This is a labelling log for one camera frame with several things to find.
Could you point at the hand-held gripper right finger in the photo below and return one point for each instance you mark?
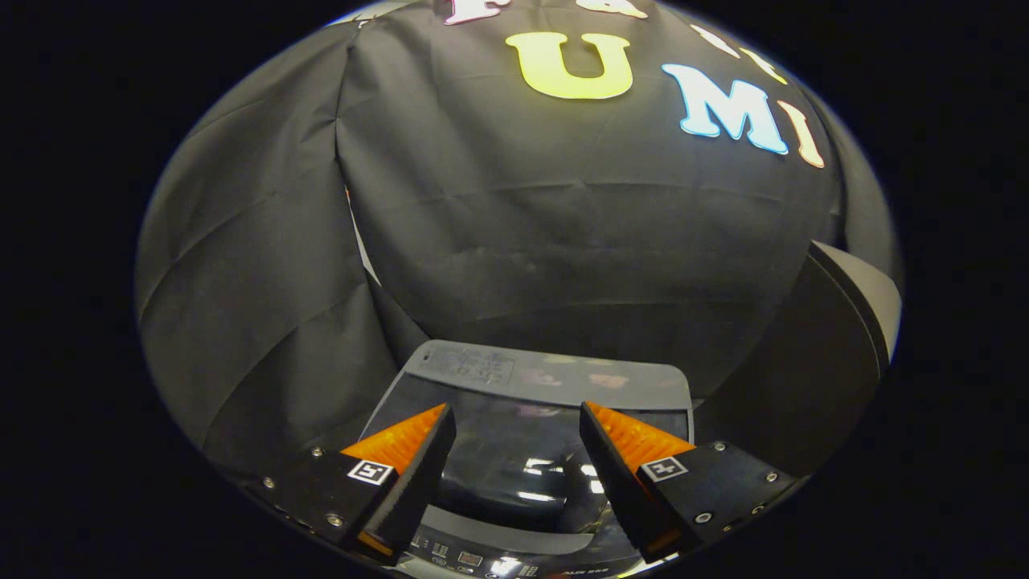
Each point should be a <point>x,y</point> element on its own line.
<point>615,482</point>

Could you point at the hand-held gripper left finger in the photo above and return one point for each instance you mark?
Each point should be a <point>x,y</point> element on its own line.
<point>422,474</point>

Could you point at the beige cabinet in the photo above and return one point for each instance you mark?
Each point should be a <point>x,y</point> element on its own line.
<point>804,362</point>

